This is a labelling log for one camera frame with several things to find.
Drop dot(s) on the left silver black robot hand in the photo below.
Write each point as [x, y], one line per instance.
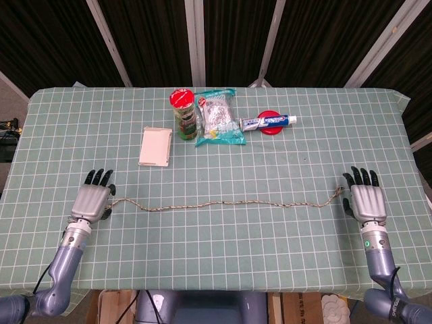
[89, 202]

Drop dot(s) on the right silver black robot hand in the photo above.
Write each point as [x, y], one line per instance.
[368, 202]

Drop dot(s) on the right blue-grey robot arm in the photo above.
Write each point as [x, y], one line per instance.
[381, 263]

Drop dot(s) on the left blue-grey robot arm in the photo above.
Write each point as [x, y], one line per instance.
[64, 263]

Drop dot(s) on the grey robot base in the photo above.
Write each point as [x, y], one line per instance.
[202, 308]

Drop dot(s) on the grey metal bar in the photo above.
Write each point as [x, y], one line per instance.
[422, 141]

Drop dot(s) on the white flat box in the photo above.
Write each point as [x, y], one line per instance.
[154, 148]

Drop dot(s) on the white flower-shaped object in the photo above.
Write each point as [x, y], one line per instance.
[335, 308]

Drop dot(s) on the red round lid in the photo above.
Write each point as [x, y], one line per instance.
[271, 131]

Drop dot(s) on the green chips can red lid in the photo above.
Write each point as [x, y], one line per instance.
[185, 121]

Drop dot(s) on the cardboard box with print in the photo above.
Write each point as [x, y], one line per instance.
[300, 308]

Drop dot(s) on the blue white toothpaste tube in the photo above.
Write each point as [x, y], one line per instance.
[270, 121]

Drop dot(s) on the green checked tablecloth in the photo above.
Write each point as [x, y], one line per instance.
[236, 243]

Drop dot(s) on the wooden plank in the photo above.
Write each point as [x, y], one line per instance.
[275, 308]

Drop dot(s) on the teal snack bag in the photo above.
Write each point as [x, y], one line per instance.
[219, 118]

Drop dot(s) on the black curtain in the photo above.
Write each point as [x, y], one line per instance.
[152, 33]

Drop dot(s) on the grey metal frame post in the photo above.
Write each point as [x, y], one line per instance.
[381, 47]
[270, 44]
[108, 40]
[195, 40]

